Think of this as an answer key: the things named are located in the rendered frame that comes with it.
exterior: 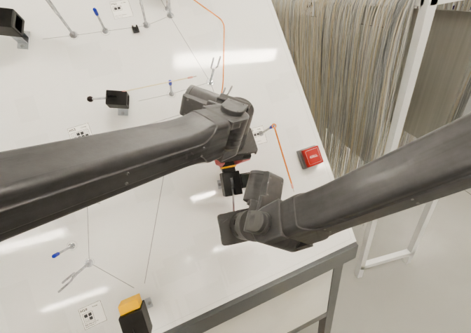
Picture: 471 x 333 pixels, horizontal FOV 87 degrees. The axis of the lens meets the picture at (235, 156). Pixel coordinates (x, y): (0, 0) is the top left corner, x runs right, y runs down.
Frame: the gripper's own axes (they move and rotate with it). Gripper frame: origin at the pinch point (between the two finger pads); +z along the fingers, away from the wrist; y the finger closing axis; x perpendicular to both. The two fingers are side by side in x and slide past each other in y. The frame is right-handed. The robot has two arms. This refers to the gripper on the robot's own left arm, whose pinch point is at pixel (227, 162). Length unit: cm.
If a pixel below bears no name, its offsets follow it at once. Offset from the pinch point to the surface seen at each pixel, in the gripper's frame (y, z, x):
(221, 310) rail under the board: 6.3, 21.4, 30.3
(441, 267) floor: -130, 92, 42
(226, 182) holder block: 1.3, 0.1, 5.1
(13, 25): 41, -16, -31
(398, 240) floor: -123, 104, 22
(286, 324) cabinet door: -19, 55, 41
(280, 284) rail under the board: -10.3, 20.6, 28.1
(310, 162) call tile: -23.9, 4.4, 1.4
